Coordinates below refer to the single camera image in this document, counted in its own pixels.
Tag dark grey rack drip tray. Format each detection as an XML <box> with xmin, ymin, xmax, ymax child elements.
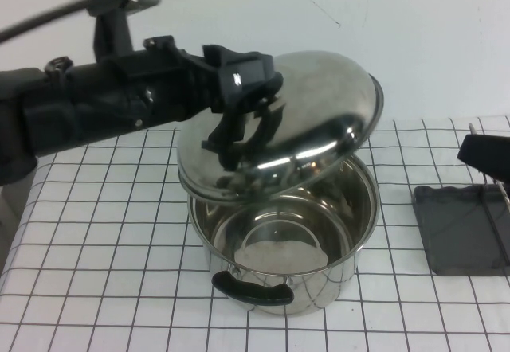
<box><xmin>412</xmin><ymin>184</ymin><xmax>510</xmax><ymax>277</ymax></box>

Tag chrome wire lid rack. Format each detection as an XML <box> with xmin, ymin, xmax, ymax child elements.
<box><xmin>468</xmin><ymin>123</ymin><xmax>510</xmax><ymax>266</ymax></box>

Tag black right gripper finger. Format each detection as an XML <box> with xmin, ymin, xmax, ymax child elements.
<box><xmin>456</xmin><ymin>131</ymin><xmax>510</xmax><ymax>182</ymax></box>

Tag white black-grid tablecloth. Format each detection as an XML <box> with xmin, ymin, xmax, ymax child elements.
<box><xmin>0</xmin><ymin>116</ymin><xmax>510</xmax><ymax>352</ymax></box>

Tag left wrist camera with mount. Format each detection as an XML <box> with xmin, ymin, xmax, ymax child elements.
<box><xmin>87</xmin><ymin>0</ymin><xmax>167</xmax><ymax>65</ymax></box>

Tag stainless steel pot lid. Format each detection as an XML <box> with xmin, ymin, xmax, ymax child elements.
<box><xmin>177</xmin><ymin>49</ymin><xmax>386</xmax><ymax>202</ymax></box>

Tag stainless steel pot black handles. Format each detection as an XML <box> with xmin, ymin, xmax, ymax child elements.
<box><xmin>186</xmin><ymin>154</ymin><xmax>379</xmax><ymax>318</ymax></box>

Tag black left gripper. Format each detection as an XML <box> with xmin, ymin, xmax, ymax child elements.
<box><xmin>134</xmin><ymin>35</ymin><xmax>285</xmax><ymax>170</ymax></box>

